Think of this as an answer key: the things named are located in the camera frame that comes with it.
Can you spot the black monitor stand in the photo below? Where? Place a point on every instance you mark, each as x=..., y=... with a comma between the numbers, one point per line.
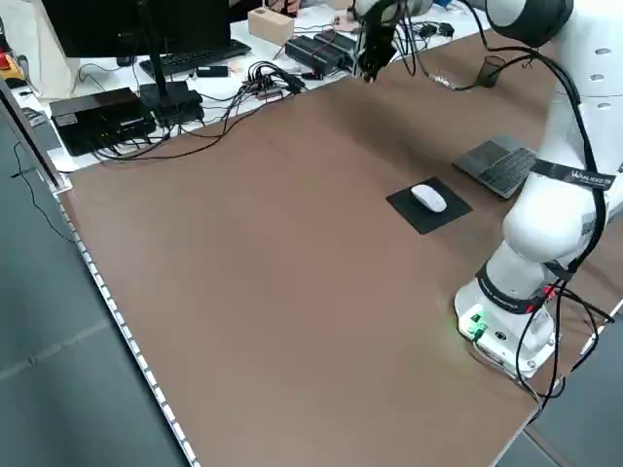
x=157, y=63

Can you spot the beige cloth bag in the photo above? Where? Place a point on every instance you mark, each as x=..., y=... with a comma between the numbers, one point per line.
x=56, y=68

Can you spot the black computer monitor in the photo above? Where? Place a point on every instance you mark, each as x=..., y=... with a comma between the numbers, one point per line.
x=121, y=24

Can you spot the small black charger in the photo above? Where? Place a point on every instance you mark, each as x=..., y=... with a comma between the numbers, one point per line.
x=447, y=29
x=427, y=30

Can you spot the white computer mouse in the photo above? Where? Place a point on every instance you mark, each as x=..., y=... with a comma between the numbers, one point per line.
x=428, y=197

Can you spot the light wooden block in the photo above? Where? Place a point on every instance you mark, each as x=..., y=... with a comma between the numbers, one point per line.
x=270, y=24

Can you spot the black mouse pad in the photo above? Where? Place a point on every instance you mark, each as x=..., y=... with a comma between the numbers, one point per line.
x=438, y=221

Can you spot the black power supply box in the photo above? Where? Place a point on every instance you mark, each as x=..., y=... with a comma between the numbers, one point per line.
x=311, y=56
x=336, y=43

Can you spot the black mesh pen holder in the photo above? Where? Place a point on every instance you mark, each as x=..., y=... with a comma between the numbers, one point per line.
x=490, y=73

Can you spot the black dock box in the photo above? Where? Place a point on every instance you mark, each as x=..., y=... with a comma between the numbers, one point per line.
x=180, y=104

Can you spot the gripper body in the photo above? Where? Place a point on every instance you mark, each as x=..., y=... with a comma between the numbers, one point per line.
x=380, y=26

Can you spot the black keyboard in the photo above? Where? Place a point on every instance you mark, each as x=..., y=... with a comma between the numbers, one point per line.
x=204, y=54

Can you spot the flat black computer box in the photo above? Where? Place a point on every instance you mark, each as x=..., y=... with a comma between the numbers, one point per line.
x=97, y=121

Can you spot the black computer mouse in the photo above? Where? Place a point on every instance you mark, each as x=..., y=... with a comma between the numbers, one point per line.
x=124, y=60

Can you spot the black usb hub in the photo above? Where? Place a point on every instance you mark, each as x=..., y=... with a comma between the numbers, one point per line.
x=265, y=88

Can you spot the aluminium frame bar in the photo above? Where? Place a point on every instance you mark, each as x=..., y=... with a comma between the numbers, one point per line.
x=29, y=131

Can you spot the small black device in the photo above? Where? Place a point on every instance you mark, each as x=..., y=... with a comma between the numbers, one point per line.
x=211, y=72

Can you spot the grey open laptop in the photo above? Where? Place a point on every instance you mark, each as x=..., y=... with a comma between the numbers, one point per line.
x=482, y=158

